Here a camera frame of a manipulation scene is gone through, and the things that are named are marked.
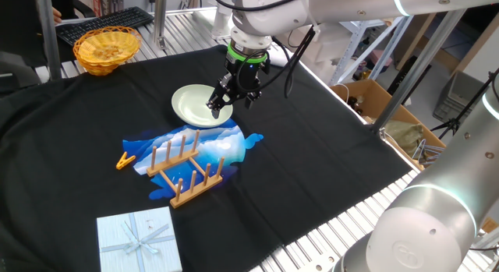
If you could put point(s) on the bare bystander hand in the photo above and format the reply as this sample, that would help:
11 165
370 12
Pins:
57 15

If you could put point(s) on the olive cloth bag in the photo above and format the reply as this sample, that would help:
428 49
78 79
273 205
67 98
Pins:
405 135

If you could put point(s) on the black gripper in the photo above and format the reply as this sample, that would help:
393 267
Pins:
245 79

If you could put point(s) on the light blue gift box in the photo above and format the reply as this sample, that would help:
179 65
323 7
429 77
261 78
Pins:
156 248

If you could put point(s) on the yellow plastic clothespin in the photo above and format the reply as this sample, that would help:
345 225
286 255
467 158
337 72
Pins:
124 161

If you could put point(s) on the white metal shelf rack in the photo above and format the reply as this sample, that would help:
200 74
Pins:
351 50

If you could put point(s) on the wooden peg dish rack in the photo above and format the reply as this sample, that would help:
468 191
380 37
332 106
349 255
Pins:
195 190

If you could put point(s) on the brown cardboard box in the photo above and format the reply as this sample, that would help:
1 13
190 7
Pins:
374 100

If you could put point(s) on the grey plastic crate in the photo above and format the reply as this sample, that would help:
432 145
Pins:
456 96

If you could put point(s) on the white plastic storage box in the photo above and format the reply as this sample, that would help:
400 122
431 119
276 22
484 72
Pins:
331 42

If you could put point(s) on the yellow wicker basket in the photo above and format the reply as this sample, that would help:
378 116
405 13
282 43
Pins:
105 50

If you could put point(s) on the pale green round dish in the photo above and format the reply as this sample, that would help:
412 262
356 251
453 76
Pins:
191 104

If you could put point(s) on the black tripod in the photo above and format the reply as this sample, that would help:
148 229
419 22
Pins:
454 124

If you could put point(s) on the aluminium frame post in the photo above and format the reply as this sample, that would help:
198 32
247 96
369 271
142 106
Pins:
160 18
409 77
48 38

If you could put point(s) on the black cloth with blue print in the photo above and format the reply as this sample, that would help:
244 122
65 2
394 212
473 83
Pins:
312 147

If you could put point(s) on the black computer keyboard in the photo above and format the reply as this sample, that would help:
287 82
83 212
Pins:
117 18

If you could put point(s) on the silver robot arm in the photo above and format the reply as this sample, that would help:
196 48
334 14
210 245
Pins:
429 233

